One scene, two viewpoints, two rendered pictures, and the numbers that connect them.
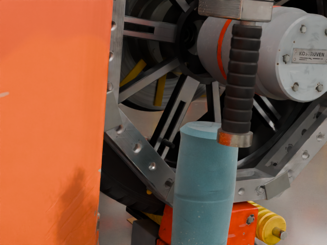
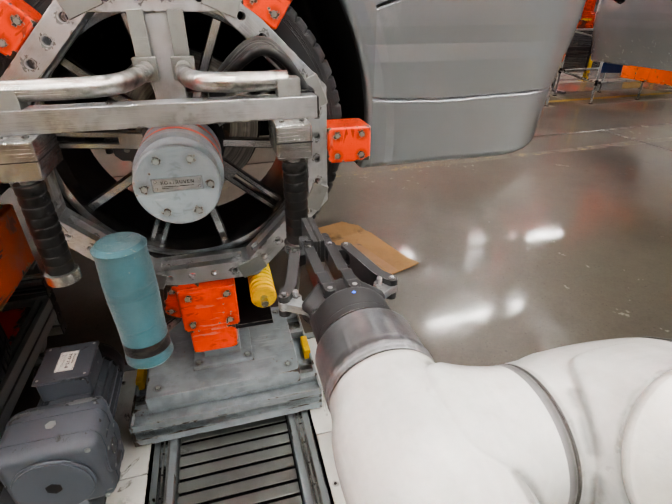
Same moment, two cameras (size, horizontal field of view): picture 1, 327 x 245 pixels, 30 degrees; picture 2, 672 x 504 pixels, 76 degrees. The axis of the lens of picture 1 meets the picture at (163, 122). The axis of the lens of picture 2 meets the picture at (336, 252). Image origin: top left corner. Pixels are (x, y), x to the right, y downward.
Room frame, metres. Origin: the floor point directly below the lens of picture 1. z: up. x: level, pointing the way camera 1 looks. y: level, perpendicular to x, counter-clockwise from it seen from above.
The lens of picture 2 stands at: (0.36, -0.61, 1.09)
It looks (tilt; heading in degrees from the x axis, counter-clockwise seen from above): 30 degrees down; 17
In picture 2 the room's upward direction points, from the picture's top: straight up
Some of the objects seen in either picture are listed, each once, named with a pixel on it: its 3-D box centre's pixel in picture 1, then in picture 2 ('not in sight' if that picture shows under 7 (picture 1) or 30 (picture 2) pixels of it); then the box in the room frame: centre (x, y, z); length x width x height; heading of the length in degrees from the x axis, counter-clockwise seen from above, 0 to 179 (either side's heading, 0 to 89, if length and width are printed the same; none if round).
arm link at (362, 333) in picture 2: not in sight; (372, 365); (0.62, -0.56, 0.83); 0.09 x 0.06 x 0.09; 122
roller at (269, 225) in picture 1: (235, 208); (258, 270); (1.18, -0.16, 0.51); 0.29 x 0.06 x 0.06; 32
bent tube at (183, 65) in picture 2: not in sight; (227, 50); (0.98, -0.26, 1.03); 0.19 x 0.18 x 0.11; 32
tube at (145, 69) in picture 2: not in sight; (79, 54); (0.87, -0.09, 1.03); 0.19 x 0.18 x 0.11; 32
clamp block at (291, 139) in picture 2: not in sight; (289, 133); (0.94, -0.36, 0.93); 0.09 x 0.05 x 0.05; 32
